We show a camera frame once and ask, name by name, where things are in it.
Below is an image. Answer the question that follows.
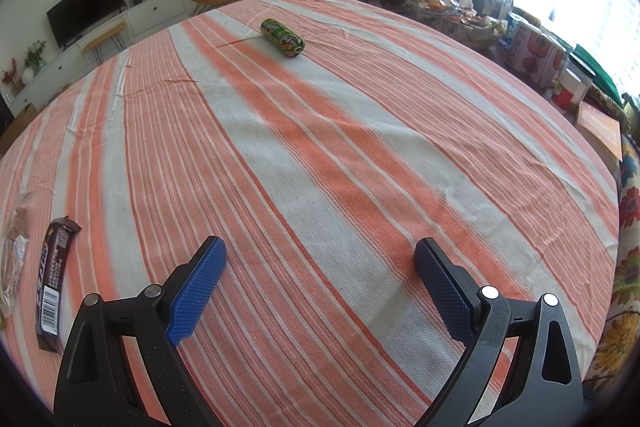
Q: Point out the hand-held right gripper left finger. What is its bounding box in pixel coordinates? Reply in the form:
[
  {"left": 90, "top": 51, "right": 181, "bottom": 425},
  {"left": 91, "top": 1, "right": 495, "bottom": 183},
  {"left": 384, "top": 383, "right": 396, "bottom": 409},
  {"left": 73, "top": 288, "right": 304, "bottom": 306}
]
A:
[{"left": 52, "top": 235, "right": 228, "bottom": 427}]

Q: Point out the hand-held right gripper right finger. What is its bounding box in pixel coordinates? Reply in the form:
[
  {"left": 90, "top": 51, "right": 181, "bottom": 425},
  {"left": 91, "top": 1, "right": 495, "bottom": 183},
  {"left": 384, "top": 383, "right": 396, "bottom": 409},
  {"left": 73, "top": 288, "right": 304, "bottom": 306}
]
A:
[{"left": 413, "top": 237, "right": 586, "bottom": 427}]

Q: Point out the wicker basket of snacks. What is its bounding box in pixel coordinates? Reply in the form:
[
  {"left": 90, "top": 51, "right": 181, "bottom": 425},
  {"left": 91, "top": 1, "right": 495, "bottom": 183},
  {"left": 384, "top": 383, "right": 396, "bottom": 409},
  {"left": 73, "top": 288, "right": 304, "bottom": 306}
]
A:
[{"left": 410, "top": 0, "right": 506, "bottom": 51}]

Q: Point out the dark chocolate bar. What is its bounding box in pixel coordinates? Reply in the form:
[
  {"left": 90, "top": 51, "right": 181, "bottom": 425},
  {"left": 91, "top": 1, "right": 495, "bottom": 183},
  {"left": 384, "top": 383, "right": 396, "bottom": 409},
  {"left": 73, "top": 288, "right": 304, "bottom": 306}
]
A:
[{"left": 35, "top": 217, "right": 82, "bottom": 353}]

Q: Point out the orange striped tablecloth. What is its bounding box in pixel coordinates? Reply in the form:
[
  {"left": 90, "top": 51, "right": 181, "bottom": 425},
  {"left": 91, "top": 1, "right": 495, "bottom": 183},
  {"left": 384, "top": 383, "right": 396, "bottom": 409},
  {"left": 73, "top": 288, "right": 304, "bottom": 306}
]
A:
[{"left": 0, "top": 0, "right": 621, "bottom": 427}]

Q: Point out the floral fabric chair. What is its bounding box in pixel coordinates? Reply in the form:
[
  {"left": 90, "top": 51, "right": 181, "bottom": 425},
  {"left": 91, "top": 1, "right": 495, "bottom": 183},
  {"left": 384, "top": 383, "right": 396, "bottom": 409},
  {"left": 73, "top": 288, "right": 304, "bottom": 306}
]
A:
[{"left": 585, "top": 147, "right": 640, "bottom": 388}]

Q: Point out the clear plastic snack packet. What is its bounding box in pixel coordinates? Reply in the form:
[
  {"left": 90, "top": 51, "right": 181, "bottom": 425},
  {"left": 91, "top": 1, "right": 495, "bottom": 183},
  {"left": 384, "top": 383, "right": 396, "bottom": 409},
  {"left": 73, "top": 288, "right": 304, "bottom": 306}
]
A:
[{"left": 0, "top": 191, "right": 33, "bottom": 318}]

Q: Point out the orange flat box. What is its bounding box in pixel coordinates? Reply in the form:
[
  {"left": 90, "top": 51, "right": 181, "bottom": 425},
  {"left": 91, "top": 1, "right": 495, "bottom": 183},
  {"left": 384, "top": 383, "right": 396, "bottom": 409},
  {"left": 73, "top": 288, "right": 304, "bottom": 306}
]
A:
[{"left": 575, "top": 102, "right": 624, "bottom": 162}]

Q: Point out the brown cardboard box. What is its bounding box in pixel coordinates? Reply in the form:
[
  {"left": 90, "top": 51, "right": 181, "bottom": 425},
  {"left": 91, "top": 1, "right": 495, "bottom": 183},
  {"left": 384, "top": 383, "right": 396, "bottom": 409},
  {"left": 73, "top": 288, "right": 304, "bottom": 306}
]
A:
[{"left": 10, "top": 104, "right": 38, "bottom": 132}]

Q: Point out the green sausage snack stick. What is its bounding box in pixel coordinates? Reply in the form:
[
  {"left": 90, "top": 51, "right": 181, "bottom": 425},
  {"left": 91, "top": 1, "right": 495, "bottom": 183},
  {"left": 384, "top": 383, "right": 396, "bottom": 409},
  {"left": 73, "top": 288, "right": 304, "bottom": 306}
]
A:
[{"left": 260, "top": 18, "right": 306, "bottom": 58}]

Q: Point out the wooden stool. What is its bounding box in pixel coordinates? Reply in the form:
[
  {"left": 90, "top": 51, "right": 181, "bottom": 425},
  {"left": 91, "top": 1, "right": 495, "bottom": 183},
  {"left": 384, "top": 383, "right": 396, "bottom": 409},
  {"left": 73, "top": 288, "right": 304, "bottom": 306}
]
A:
[{"left": 80, "top": 22, "right": 130, "bottom": 58}]

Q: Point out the green plastic container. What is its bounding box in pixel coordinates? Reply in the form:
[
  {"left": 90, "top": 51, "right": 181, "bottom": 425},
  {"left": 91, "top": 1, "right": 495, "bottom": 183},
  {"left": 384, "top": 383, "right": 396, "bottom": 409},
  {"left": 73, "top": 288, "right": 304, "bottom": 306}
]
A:
[{"left": 572, "top": 44, "right": 626, "bottom": 108}]

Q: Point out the white TV cabinet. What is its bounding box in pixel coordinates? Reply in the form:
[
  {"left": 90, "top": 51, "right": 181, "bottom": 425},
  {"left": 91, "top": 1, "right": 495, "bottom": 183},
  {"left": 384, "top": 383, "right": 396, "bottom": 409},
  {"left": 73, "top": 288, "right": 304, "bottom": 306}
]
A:
[{"left": 15, "top": 0, "right": 188, "bottom": 108}]

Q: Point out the plant in white vase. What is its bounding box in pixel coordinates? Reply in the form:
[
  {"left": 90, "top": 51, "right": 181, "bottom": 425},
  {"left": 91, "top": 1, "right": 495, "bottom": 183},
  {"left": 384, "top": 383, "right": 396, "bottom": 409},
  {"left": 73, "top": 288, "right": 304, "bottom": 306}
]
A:
[{"left": 22, "top": 39, "right": 47, "bottom": 82}]

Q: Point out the black television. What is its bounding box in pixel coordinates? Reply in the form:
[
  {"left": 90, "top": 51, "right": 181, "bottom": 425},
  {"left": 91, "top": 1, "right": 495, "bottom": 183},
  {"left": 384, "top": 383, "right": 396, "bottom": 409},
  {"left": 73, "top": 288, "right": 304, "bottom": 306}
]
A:
[{"left": 46, "top": 0, "right": 125, "bottom": 48}]

